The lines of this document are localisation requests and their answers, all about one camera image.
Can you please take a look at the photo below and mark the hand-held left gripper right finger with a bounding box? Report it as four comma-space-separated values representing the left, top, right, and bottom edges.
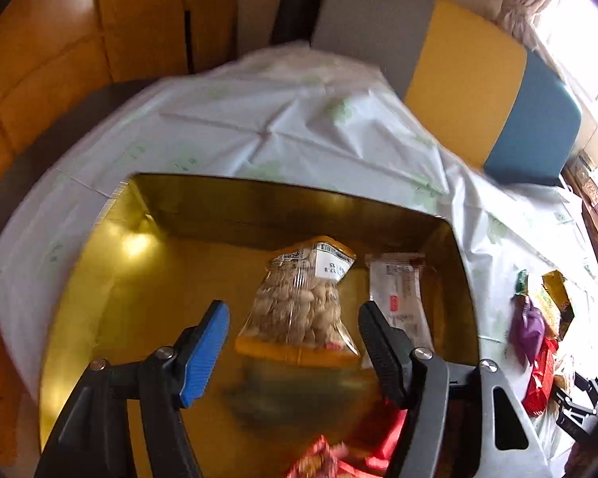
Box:
358, 300, 551, 478

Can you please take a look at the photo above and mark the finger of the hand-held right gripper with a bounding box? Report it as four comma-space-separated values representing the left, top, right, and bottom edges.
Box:
573, 371, 598, 404
553, 388, 598, 431

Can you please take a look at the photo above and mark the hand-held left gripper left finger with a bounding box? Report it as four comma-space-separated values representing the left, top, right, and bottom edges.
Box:
34, 300, 230, 478

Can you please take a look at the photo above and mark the red snack packet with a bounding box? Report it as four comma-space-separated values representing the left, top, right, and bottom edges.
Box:
522, 336, 559, 416

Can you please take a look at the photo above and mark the white snack packet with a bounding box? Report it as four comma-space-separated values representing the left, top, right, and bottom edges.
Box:
364, 253, 435, 354

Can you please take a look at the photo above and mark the red and white chocolate packet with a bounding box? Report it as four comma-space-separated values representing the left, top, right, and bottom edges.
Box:
346, 401, 407, 464

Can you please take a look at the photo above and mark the gold metal tray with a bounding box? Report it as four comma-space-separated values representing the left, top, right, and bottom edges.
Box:
39, 173, 482, 478

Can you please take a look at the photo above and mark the purple snack packet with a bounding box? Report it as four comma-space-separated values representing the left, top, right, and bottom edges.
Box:
509, 293, 546, 364

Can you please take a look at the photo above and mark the cracker packet with green ends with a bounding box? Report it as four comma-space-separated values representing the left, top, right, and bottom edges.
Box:
514, 269, 561, 339

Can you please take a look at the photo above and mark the clear peanut packet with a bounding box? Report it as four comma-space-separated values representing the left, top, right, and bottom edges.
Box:
235, 235, 360, 369

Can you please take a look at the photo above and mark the gold and black snack packet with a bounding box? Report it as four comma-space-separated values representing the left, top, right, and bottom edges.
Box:
542, 269, 576, 334

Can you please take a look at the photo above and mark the patterned tissue box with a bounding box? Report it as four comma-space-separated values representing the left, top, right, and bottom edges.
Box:
568, 152, 598, 195

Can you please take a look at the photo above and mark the white printed plastic tablecloth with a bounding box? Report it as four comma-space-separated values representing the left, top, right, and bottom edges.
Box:
0, 45, 598, 478

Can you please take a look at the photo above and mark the grey yellow blue headboard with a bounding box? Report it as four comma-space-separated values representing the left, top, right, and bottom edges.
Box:
311, 0, 583, 185

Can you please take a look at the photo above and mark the wooden wardrobe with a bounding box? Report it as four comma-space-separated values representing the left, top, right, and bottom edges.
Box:
0, 0, 240, 459

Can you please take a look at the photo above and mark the window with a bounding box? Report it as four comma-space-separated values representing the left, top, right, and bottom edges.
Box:
533, 0, 598, 110

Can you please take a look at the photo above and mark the black rolled mat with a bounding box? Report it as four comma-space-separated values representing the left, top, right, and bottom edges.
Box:
271, 0, 340, 45

